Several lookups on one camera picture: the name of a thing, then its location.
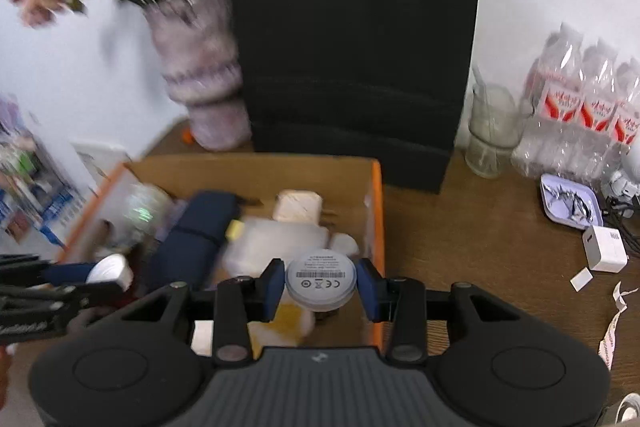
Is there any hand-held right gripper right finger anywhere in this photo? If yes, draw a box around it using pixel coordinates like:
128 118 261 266
354 258 526 368

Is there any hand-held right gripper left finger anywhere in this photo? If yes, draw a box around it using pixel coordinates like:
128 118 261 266
120 258 287 370

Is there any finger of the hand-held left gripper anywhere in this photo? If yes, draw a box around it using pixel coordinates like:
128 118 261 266
0 254 55 286
44 262 126 308

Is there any white dome-shaped object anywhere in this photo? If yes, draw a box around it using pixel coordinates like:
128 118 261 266
87 254 135 290

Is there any white round disc device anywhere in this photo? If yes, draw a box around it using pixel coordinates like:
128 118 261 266
285 251 357 309

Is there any yellow and white plush toy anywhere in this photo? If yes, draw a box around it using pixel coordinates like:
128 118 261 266
220 214 358 348

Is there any navy glasses case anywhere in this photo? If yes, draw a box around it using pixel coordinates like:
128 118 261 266
147 191 241 293

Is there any red cardboard box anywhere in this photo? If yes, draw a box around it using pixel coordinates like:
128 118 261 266
55 157 386 358

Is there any brown wooden desktop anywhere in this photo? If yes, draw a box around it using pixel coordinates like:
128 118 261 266
0 122 640 427

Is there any blue packet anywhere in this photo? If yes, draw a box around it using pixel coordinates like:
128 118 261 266
40 187 76 238

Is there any white card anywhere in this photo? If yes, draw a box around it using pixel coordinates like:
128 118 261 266
191 321 216 357

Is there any white block adapter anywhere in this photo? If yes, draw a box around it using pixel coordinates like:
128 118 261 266
274 189 323 225

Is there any crumpled shiny wrap ball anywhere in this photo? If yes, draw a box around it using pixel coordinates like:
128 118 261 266
117 184 173 243

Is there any clear glass cup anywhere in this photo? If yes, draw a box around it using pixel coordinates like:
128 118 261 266
464 67 526 180

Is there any small purple tray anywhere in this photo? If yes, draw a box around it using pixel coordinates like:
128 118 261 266
540 173 603 228

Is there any small white paper piece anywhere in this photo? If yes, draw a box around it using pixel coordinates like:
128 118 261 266
570 268 594 293

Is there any crumpled silver foil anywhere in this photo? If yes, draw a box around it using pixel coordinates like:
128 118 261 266
547 184 593 223

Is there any pink patterned vase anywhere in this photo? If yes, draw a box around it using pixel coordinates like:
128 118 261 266
145 0 253 152

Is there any black paper bag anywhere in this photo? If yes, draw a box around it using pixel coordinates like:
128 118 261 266
225 0 482 195

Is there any white cube charger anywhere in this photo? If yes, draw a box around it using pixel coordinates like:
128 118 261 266
582 226 628 273

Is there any white paper label strip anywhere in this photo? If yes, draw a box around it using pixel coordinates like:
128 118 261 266
597 282 640 370

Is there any shrink-wrapped water bottle pack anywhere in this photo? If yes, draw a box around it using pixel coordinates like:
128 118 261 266
510 22 640 180

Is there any white round gadget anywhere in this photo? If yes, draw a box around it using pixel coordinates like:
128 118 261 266
607 152 640 198

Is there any white cup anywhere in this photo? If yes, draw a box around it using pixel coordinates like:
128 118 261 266
612 394 640 425

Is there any metal wire shelf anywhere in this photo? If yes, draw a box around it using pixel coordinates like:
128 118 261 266
0 94 81 253

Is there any tangle of black cables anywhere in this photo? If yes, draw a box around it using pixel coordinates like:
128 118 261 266
597 187 640 258

